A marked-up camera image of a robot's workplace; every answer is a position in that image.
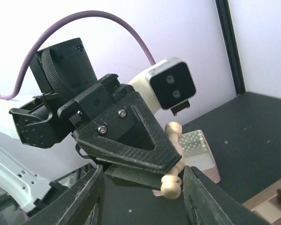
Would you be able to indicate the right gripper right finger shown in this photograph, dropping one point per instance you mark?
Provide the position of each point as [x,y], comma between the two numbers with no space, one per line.
[207,204]

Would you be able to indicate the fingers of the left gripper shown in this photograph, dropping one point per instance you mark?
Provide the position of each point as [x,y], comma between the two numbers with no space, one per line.
[128,136]

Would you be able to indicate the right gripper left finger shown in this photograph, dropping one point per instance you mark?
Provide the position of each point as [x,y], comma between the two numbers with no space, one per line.
[82,204]

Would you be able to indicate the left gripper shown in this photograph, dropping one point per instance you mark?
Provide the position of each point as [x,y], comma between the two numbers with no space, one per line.
[71,95]

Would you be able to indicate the white pawn chess piece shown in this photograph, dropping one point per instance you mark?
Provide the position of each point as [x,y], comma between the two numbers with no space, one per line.
[171,182]

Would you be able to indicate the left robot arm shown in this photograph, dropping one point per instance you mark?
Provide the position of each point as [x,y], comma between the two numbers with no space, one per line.
[25,170]

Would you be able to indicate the wooden chess board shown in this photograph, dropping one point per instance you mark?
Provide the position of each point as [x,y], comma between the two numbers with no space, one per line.
[264,204]

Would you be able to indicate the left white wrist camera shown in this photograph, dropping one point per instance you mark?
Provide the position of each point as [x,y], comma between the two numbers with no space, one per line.
[167,85]

